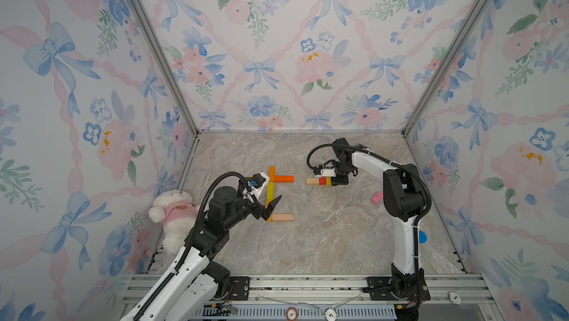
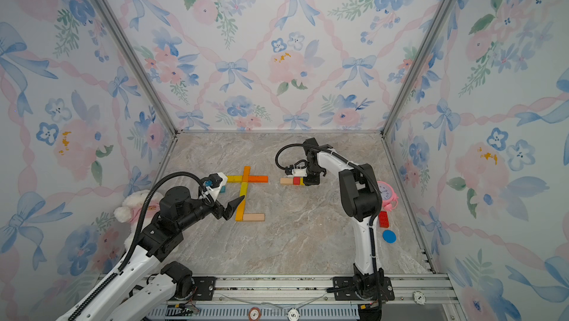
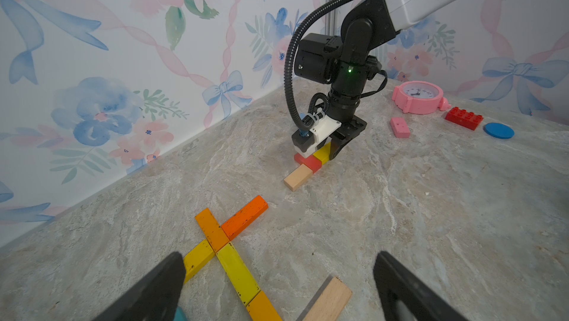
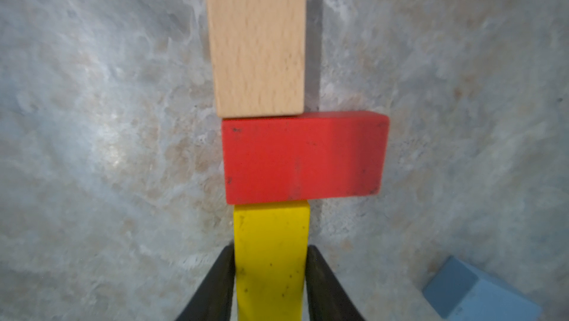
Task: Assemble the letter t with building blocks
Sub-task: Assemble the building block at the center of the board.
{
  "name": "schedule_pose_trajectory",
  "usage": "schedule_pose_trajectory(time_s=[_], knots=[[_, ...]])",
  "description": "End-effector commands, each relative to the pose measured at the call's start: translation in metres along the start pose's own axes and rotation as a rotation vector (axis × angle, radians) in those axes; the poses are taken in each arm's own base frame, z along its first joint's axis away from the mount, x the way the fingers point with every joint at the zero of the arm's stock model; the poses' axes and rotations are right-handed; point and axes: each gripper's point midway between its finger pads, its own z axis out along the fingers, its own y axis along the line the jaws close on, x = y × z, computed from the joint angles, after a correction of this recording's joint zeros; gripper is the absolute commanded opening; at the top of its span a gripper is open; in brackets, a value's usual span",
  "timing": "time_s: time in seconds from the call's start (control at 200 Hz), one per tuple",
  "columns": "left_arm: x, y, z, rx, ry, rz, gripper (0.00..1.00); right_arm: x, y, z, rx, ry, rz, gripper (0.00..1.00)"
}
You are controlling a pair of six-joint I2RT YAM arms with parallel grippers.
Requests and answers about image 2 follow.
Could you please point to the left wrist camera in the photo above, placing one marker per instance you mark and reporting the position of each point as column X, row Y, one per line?
column 211, row 186

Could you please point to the blue round disc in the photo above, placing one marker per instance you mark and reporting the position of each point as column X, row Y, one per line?
column 389, row 236

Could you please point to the pink alarm clock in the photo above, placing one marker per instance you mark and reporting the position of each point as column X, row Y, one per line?
column 390, row 199

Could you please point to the red toy brick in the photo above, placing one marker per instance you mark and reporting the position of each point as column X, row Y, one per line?
column 383, row 220

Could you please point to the beige short block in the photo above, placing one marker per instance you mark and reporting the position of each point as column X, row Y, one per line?
column 286, row 181

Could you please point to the white plush toy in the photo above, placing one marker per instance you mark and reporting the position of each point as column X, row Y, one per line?
column 131, row 208

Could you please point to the lime yellow long block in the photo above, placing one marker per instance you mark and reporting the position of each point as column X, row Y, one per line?
column 243, row 190

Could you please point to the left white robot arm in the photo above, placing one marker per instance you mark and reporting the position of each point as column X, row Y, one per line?
column 146, row 250

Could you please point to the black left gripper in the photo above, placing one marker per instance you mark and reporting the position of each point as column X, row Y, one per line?
column 232, row 205

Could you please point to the aluminium corner post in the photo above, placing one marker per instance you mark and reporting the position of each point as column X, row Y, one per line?
column 431, row 36
column 127, row 50

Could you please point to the aluminium corner post left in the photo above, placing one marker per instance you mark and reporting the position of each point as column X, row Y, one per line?
column 127, row 50

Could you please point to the aluminium corner post right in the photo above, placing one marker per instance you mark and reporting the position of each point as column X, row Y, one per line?
column 431, row 36

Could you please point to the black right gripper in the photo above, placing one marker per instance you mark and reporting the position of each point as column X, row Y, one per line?
column 308, row 181

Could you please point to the golden yellow long block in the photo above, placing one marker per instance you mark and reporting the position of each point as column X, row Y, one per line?
column 239, row 214

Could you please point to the red-orange long block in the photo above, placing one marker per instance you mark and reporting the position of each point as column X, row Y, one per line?
column 258, row 179

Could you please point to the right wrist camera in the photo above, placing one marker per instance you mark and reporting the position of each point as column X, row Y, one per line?
column 293, row 171

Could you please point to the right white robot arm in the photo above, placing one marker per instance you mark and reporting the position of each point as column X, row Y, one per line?
column 361, row 201

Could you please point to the beige long block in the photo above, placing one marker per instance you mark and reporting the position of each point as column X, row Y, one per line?
column 258, row 217

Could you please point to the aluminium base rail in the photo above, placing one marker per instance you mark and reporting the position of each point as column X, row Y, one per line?
column 255, row 297

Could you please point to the amber orange long block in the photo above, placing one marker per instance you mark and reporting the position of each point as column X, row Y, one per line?
column 246, row 174

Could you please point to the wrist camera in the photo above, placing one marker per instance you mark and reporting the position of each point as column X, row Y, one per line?
column 293, row 171
column 211, row 186

